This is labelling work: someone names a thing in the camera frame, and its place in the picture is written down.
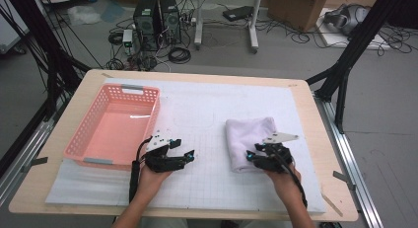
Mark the person's right hand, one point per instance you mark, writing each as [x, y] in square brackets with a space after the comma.
[286, 185]

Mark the grey metal bracket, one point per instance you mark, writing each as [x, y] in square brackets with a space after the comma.
[37, 161]
[343, 178]

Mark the person's left hand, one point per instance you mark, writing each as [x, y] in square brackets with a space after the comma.
[151, 185]

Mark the black flat device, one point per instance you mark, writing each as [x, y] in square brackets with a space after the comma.
[238, 13]

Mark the blue sheet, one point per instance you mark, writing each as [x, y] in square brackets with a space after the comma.
[113, 11]

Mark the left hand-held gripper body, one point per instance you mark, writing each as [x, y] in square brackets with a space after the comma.
[162, 160]

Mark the white-legged desk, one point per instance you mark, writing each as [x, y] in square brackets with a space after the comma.
[253, 27]

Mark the pink plastic basket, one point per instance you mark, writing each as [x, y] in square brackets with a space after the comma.
[118, 136]

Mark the white power adapter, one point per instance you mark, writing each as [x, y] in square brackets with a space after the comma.
[127, 38]

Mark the lilac printed towel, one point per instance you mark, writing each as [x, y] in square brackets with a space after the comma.
[243, 136]

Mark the open cardboard box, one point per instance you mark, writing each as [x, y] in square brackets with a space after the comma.
[295, 11]

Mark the thin wooden stick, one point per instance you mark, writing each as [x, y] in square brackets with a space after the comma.
[332, 205]

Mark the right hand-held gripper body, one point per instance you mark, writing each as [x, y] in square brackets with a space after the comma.
[272, 160]

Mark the white foam mat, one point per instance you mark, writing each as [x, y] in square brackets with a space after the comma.
[197, 99]

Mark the aluminium rail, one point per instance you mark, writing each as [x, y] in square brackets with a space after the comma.
[26, 149]
[348, 155]

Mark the white floor board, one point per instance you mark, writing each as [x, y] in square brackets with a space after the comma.
[332, 38]

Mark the black computer tower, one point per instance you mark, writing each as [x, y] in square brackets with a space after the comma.
[146, 24]
[171, 20]

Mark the grey backpack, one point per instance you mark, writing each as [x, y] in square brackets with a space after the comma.
[348, 19]

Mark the clear plastic bag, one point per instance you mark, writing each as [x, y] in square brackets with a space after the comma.
[83, 15]

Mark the black frame post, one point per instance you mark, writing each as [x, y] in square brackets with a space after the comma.
[361, 34]
[42, 34]

